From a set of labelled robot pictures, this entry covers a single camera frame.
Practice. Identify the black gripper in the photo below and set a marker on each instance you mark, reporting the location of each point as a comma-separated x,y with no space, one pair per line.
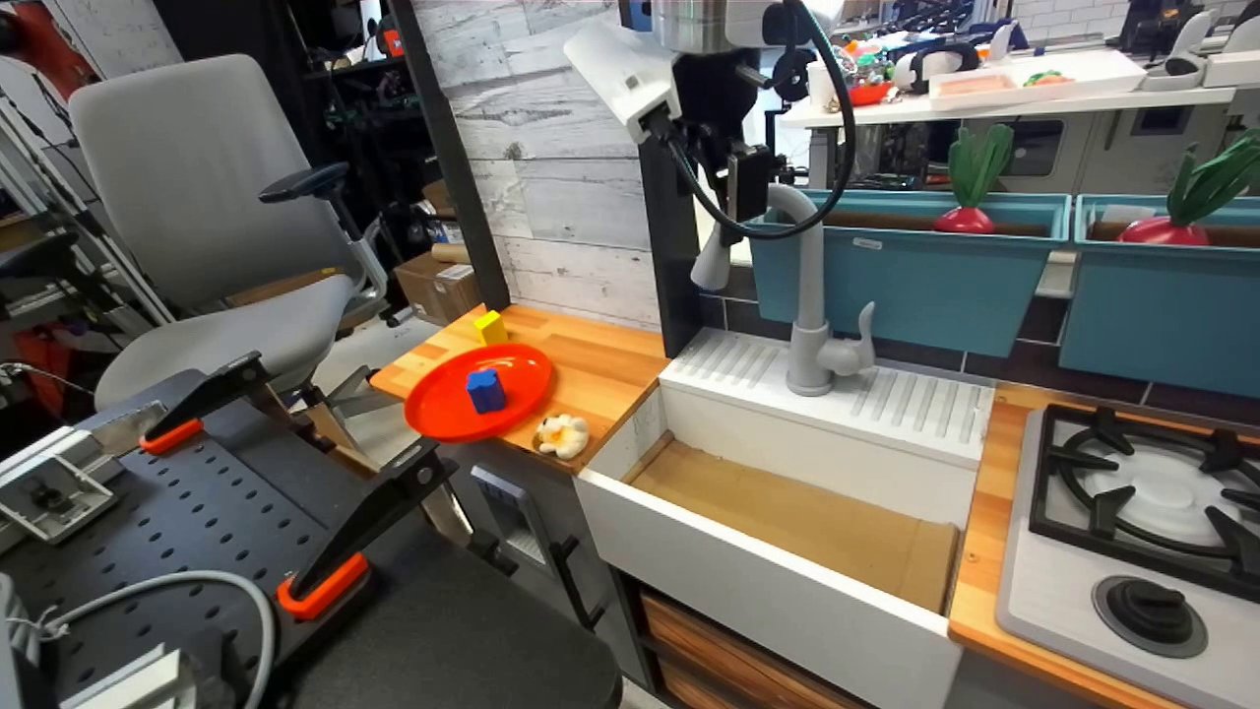
717,100

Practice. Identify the grey toy faucet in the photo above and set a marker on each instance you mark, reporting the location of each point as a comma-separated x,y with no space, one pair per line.
810,290

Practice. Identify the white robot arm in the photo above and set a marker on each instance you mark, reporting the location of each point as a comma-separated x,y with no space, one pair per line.
623,72

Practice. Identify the teal planter box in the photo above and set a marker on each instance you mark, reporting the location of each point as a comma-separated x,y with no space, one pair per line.
907,282
1168,318

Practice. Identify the wooden toy kitchen set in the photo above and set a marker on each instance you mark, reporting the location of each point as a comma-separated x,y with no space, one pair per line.
593,354

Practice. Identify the pink toy radish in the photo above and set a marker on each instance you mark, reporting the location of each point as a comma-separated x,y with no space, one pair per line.
1164,230
976,163

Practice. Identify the white background table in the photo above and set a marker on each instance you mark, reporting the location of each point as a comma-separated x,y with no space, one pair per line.
1008,100

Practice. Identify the black slanted pole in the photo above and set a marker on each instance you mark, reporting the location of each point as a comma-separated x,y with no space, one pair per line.
454,169

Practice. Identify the yellow toy block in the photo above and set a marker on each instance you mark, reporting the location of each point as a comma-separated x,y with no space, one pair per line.
490,327

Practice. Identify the white yellow popcorn toy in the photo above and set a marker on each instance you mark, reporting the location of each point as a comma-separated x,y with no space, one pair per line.
560,436

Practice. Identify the brown cardboard box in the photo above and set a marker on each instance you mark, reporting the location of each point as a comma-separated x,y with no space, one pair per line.
433,282

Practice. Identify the blue toy cube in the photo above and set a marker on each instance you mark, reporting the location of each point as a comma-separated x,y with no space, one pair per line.
486,390

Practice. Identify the red round plate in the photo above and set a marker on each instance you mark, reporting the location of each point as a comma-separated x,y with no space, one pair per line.
446,400

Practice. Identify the white toy sink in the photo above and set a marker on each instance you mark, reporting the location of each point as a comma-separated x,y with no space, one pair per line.
732,575

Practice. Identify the wooden toy drawer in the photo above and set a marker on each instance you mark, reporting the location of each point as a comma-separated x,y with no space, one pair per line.
710,652

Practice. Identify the black burner grate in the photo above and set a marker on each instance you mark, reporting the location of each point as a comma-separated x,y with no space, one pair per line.
1106,507

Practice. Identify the grey stove panel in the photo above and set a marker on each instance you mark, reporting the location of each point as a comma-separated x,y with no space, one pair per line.
1050,593

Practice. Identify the orange black bar clamp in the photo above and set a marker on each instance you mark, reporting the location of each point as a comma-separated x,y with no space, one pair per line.
357,526
199,408

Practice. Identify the grey office chair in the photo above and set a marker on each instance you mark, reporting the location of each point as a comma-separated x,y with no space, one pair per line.
184,169

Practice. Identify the black stove knob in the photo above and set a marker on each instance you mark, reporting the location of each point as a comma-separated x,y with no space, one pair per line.
1151,610

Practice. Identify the black pegboard table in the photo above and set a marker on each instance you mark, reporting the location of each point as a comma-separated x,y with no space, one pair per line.
172,526

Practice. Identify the black upright post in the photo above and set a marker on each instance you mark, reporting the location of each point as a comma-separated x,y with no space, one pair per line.
671,260

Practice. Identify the white square mount plate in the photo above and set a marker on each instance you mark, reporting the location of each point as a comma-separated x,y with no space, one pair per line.
51,499

